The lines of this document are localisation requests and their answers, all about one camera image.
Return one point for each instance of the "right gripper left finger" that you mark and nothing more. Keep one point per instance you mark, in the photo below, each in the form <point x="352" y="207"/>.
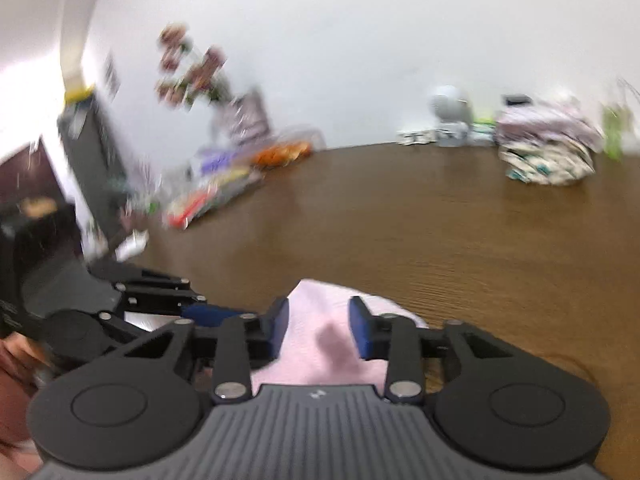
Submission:
<point x="145" y="399"/>

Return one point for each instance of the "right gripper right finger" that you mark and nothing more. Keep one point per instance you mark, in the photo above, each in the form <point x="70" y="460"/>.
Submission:
<point x="489" y="400"/>

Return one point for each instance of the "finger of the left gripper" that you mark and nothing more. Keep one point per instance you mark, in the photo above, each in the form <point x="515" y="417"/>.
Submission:
<point x="149" y="313"/>
<point x="128" y="274"/>

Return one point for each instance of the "pink blue purple garment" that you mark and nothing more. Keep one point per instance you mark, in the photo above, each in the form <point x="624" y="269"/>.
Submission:
<point x="318" y="348"/>

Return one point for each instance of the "folded floral clothes stack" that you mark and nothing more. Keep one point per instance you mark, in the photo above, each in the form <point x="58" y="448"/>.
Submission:
<point x="547" y="142"/>

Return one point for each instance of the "person left hand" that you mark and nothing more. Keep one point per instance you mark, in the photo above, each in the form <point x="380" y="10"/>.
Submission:
<point x="21" y="360"/>

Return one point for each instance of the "desk clutter cups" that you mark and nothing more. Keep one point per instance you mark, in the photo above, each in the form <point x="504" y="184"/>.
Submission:
<point x="135" y="194"/>

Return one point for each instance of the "snack packets pile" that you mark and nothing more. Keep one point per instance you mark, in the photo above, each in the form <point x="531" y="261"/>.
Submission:
<point x="190" y="201"/>

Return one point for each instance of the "brown door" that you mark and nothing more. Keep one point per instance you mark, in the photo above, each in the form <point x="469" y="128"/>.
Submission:
<point x="29" y="188"/>

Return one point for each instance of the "dark cabinet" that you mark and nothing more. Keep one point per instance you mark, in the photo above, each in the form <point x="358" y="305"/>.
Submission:
<point x="95" y="161"/>

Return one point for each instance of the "purple plastic box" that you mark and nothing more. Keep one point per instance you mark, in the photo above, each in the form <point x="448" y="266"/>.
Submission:
<point x="208" y="160"/>

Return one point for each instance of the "clear box orange snacks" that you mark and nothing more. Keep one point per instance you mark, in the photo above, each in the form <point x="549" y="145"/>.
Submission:
<point x="288" y="146"/>

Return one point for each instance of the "purple knitted vase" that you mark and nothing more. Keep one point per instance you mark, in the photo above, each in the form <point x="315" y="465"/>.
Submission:
<point x="244" y="119"/>

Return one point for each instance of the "pink artificial flower bouquet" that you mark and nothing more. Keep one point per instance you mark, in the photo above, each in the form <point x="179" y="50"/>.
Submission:
<point x="188" y="75"/>

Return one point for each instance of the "green tissue packs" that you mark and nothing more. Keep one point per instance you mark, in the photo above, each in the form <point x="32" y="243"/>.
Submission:
<point x="483" y="133"/>

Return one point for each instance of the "white power strip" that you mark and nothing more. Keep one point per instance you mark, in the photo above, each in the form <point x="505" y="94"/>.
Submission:
<point x="416" y="137"/>

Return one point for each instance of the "white astronaut robot figure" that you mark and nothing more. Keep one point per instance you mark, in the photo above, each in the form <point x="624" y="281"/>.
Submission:
<point x="454" y="116"/>

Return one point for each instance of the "green spray bottle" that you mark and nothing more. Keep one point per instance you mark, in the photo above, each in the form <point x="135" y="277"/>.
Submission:
<point x="613" y="125"/>

